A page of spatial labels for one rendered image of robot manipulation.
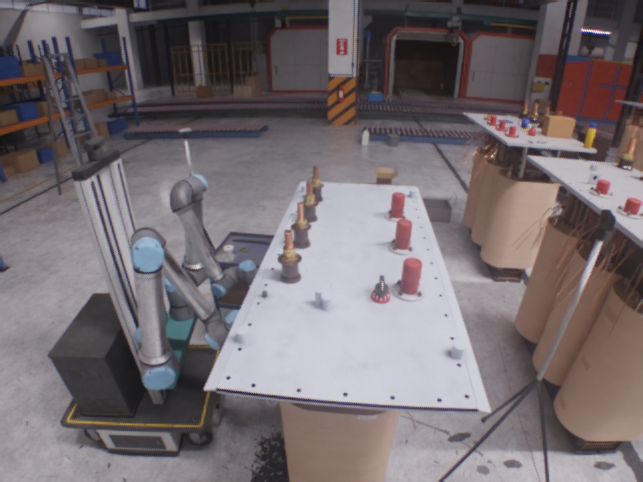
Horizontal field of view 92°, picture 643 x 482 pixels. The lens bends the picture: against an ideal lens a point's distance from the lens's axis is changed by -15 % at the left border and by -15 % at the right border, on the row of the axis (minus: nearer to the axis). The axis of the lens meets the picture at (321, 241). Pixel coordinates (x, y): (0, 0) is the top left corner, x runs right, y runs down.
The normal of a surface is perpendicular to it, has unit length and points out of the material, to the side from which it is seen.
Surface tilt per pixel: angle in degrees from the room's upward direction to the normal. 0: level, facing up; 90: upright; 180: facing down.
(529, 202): 90
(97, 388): 90
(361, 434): 90
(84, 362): 90
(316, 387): 0
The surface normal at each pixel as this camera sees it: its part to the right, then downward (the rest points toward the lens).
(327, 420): -0.11, 0.47
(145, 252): 0.47, 0.30
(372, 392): 0.00, -0.88
